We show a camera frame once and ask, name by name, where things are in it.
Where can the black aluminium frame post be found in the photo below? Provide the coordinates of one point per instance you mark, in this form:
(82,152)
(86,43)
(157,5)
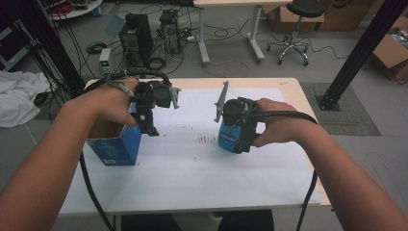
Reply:
(362,45)

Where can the person's right hand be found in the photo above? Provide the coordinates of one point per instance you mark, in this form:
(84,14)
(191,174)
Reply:
(284,131)

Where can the blue cardboard box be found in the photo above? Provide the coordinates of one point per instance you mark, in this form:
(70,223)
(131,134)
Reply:
(125,147)

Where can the white bench power supply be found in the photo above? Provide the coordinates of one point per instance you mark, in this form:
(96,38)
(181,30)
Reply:
(105,61)

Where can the large closed cardboard box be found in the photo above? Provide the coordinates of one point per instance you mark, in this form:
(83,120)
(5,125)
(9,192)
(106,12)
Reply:
(346,14)

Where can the large black computer tower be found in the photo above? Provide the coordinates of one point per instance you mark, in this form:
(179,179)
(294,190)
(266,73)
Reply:
(138,38)

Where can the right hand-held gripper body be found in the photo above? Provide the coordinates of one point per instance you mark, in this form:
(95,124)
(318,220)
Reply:
(235,112)

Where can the round white table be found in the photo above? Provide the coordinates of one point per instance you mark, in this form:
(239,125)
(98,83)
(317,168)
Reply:
(80,11)

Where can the white paper sheet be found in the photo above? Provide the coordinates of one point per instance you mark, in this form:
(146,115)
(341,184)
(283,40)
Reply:
(208,179)

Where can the black swivel stool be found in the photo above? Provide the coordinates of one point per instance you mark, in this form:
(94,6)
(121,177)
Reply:
(306,9)

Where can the person's left hand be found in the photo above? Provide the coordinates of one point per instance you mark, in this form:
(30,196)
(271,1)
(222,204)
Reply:
(106,106)

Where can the blue labelled can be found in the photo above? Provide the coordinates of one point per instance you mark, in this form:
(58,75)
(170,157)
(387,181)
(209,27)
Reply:
(229,138)

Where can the small black computer tower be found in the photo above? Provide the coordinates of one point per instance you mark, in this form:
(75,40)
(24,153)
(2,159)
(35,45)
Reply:
(170,30)

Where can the white desk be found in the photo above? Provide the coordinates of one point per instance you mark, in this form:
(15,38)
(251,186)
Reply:
(256,32)

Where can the open cardboard box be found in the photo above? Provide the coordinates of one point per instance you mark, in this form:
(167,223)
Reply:
(389,53)

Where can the white power strip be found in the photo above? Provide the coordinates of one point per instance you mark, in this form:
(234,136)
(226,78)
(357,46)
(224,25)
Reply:
(191,38)

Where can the white crumpled cloth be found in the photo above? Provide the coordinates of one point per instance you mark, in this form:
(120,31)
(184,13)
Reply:
(19,96)

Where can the scattered dark crumbs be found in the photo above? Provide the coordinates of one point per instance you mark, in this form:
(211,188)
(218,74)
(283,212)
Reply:
(205,139)

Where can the grey floor mat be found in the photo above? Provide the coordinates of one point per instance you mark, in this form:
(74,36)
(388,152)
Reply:
(349,112)

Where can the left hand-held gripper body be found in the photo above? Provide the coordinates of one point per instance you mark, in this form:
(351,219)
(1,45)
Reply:
(146,94)

